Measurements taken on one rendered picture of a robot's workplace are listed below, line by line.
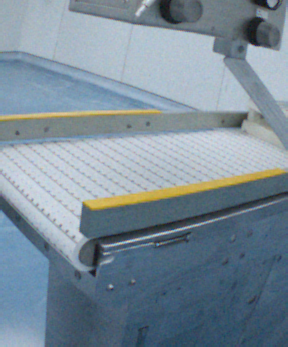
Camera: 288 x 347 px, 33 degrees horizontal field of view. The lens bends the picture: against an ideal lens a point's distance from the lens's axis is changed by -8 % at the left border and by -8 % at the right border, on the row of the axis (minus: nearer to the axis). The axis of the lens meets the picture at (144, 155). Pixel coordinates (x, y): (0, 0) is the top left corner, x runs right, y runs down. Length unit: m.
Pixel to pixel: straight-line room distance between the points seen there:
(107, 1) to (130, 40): 4.80
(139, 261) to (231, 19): 0.27
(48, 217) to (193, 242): 0.18
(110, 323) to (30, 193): 0.24
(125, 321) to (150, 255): 0.16
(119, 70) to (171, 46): 0.72
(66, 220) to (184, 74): 4.30
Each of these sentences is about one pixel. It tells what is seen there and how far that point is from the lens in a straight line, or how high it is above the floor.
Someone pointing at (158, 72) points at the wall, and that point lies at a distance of 4.98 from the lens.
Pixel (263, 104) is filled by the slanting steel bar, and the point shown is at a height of 0.97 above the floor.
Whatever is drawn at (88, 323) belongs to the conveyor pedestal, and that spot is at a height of 0.58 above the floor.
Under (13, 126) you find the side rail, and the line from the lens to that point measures 0.71.
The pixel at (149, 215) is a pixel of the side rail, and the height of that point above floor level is 0.85.
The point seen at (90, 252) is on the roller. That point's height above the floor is 0.81.
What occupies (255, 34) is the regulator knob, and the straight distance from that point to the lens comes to 0.50.
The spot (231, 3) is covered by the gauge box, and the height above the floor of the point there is 1.08.
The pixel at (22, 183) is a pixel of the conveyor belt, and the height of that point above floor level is 0.82.
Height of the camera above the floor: 1.06
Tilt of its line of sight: 18 degrees down
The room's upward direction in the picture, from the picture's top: 11 degrees clockwise
